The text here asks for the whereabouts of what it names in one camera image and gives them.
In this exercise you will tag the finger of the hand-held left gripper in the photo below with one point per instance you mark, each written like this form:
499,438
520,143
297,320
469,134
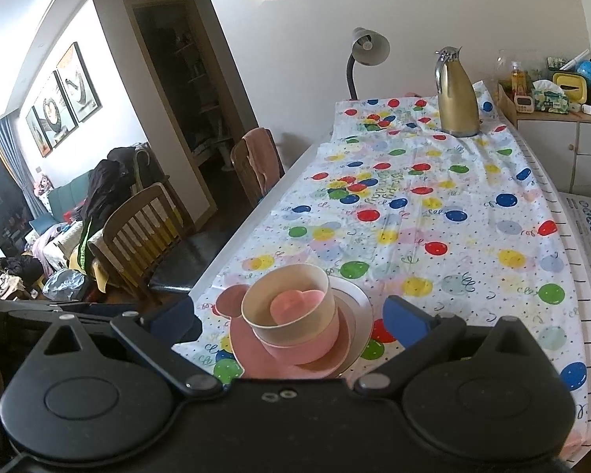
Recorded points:
34,308

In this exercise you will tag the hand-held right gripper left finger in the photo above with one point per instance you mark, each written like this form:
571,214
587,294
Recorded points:
173,318

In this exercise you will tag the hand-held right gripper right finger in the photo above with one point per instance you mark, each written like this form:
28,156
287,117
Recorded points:
403,320

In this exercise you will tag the white plate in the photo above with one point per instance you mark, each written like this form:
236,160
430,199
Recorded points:
362,325

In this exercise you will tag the cream bowl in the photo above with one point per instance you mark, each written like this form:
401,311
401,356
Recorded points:
315,325

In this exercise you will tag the pink bear-shaped plate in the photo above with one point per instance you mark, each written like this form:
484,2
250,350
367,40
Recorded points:
256,354

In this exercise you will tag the pink round bowl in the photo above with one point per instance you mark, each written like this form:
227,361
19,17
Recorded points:
305,351

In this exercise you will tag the pink heart-shaped bowl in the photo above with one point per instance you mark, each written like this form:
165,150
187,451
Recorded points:
290,308

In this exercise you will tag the grey plastic bag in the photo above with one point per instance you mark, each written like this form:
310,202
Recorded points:
64,285

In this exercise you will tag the yellow cloth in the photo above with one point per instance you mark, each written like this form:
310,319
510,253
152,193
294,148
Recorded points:
96,273

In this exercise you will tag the balloon print tablecloth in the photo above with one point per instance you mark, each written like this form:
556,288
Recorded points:
448,236

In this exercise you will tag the wooden slat-back chair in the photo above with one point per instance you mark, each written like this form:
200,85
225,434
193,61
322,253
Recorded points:
244,177
128,226

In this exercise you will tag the teal sofa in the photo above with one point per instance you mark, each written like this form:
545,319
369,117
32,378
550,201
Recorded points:
64,202

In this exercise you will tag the blue-grey curtain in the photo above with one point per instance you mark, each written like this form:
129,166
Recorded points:
12,167

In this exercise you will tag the dark clothing pile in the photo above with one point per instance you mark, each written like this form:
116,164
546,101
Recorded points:
108,182

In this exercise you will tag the pink towel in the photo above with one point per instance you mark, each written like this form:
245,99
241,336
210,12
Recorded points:
263,155

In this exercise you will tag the blue and white cardboard box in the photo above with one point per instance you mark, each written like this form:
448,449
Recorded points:
588,226

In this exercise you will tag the gold thermos jug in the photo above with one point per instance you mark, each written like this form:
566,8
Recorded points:
457,103

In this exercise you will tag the white cabinet with wooden top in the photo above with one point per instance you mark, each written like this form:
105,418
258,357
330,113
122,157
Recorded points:
556,148

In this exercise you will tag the brown cardboard box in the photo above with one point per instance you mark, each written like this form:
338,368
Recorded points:
506,103

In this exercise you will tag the white kitchen timer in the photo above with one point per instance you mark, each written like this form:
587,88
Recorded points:
523,103

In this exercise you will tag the green tissue pack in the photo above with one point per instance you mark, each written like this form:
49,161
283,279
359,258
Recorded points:
550,98

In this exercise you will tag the orange drink bottle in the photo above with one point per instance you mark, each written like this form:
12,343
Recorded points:
518,79

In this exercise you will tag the grey gooseneck desk lamp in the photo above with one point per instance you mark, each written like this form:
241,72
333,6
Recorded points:
372,49

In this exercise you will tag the clear glass vase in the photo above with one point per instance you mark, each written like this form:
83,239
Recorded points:
506,64

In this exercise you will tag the yellow tissue box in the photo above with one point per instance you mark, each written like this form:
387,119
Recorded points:
574,87

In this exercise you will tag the white rolled tube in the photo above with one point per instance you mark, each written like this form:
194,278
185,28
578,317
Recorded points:
575,59

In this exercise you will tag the black framed wall picture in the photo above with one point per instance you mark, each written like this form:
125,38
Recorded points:
79,83
54,113
38,133

